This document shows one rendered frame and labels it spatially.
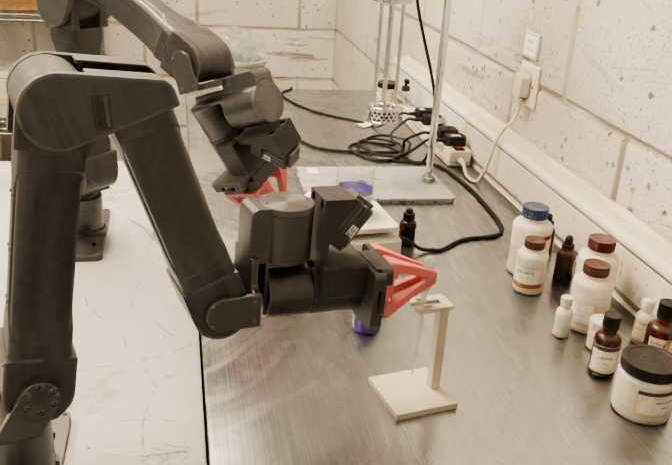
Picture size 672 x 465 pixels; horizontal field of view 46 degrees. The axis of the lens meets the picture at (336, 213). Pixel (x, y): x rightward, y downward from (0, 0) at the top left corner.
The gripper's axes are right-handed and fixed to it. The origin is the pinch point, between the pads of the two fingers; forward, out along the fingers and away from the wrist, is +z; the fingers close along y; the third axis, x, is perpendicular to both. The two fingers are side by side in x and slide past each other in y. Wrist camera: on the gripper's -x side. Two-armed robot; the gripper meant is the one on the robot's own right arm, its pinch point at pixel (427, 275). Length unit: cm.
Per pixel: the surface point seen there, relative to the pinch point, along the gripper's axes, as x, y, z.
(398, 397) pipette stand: 15.4, -0.9, -2.0
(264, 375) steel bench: 16.6, 9.1, -15.3
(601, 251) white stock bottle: 5.2, 12.0, 36.2
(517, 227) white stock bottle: 6.7, 25.7, 31.1
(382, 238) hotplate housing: 8.7, 29.5, 9.3
